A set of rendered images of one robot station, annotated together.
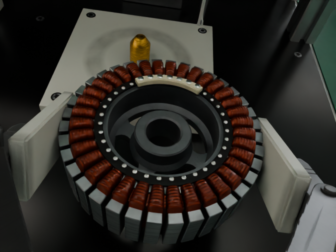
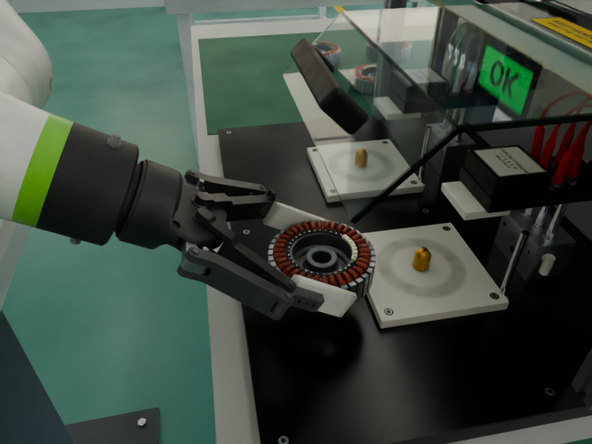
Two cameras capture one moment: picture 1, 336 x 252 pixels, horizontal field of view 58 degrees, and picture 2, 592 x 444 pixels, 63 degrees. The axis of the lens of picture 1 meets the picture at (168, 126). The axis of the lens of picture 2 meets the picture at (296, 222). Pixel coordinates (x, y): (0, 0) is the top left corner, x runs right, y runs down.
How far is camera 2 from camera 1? 0.42 m
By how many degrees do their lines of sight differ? 57
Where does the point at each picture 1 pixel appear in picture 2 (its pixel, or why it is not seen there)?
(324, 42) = not seen: outside the picture
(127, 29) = (448, 251)
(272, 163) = (313, 286)
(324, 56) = not seen: outside the picture
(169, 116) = (333, 256)
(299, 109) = (456, 393)
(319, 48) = not seen: outside the picture
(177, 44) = (458, 283)
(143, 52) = (417, 259)
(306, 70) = (527, 401)
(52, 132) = (294, 218)
